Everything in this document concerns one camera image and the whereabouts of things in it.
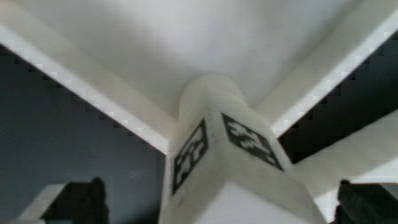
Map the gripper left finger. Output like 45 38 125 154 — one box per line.
15 177 111 224

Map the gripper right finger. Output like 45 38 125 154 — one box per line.
329 179 398 224

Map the white square table top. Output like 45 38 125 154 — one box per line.
0 0 398 149

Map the white leg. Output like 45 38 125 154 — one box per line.
159 75 327 224

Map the white U-shaped fence wall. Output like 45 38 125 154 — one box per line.
295 110 398 221

